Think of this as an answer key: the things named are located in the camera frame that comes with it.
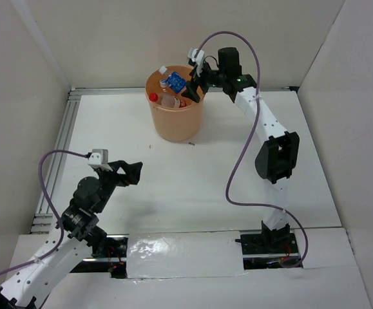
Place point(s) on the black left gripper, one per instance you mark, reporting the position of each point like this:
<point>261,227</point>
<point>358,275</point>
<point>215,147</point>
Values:
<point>132,175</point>

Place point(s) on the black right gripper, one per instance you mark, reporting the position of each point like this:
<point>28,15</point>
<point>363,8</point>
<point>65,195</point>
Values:
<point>191,91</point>

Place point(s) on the dark blue label bottle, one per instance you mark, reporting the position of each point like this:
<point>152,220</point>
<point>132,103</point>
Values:
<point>173,79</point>

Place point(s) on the red label clear bottle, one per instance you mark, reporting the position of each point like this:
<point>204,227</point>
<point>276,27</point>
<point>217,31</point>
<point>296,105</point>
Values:
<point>167,100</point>

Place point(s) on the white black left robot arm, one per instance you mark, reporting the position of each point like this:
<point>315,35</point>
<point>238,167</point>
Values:
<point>74,239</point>

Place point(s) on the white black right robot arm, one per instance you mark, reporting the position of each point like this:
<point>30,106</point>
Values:
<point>229,59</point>

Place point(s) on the orange plastic bin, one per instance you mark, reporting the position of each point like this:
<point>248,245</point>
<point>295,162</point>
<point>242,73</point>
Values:
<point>174,125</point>

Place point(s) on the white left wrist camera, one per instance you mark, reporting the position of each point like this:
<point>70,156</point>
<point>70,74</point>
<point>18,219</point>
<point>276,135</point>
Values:
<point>98,159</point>

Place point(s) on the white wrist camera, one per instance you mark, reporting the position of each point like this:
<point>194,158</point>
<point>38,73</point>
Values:
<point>196,59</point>
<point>98,159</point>

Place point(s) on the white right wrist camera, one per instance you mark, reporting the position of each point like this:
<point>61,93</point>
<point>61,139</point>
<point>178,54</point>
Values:
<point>196,59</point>

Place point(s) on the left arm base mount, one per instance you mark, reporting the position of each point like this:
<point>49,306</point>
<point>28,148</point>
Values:
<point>111,259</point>

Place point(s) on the aluminium rail frame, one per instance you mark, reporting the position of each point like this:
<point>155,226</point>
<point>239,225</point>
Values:
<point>57,154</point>

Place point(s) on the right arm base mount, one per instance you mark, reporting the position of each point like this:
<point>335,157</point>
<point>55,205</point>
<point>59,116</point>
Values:
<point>269,249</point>

